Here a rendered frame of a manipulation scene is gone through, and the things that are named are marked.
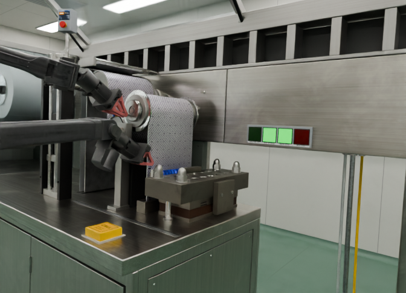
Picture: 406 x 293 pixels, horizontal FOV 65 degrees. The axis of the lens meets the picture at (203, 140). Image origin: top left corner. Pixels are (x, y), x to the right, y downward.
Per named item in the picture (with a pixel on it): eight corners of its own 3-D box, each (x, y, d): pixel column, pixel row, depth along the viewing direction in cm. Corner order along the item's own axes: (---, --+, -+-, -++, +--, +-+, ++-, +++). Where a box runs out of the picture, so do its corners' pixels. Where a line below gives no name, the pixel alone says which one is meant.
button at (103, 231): (84, 235, 85) (84, 226, 85) (107, 229, 91) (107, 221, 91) (99, 242, 81) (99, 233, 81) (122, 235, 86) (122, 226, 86)
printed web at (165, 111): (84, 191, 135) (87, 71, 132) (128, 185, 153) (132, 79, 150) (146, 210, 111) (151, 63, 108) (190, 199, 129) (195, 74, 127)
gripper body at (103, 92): (113, 107, 101) (97, 91, 96) (95, 109, 107) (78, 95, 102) (123, 92, 104) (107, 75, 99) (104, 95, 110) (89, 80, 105)
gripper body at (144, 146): (143, 164, 102) (127, 153, 96) (123, 160, 108) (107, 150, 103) (151, 146, 104) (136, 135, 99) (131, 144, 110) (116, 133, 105)
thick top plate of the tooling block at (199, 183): (144, 195, 105) (145, 177, 104) (215, 181, 136) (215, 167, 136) (180, 205, 95) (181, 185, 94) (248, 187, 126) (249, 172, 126)
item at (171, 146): (146, 177, 110) (148, 124, 109) (190, 171, 129) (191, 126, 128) (147, 178, 110) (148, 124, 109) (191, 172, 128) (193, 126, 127)
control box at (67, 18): (54, 29, 144) (55, 7, 143) (64, 34, 150) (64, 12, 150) (68, 29, 142) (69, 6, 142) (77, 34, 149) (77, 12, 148)
